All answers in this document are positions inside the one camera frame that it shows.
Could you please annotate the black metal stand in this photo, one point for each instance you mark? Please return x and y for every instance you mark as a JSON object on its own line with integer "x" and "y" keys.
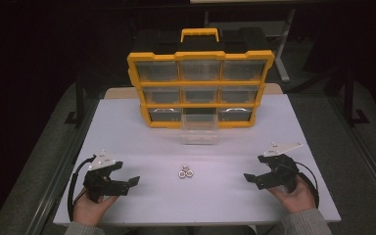
{"x": 79, "y": 98}
{"x": 351, "y": 98}

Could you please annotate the white desk leg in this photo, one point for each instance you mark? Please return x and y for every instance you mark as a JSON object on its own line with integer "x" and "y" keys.
{"x": 282, "y": 55}

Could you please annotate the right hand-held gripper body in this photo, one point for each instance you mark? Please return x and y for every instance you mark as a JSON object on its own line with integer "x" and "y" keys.
{"x": 282, "y": 173}

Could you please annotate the yellow and black organizer case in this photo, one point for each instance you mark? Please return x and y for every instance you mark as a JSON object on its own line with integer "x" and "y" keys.
{"x": 200, "y": 55}

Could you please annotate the group of closed organizer drawers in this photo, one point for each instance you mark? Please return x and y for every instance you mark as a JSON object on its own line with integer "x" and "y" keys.
{"x": 158, "y": 71}

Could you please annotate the clear plastic drawer bin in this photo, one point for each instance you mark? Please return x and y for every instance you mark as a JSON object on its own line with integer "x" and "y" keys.
{"x": 199, "y": 132}

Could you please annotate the person's left hand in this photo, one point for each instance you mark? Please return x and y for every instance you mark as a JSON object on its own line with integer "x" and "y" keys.
{"x": 89, "y": 210}

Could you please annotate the aluminium frame rail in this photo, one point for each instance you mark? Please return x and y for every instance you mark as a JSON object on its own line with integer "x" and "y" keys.
{"x": 58, "y": 182}
{"x": 365, "y": 153}

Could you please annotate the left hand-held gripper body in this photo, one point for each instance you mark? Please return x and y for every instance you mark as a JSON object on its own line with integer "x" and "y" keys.
{"x": 98, "y": 182}

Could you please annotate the person's right hand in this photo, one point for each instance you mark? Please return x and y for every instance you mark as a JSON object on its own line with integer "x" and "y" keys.
{"x": 298, "y": 199}

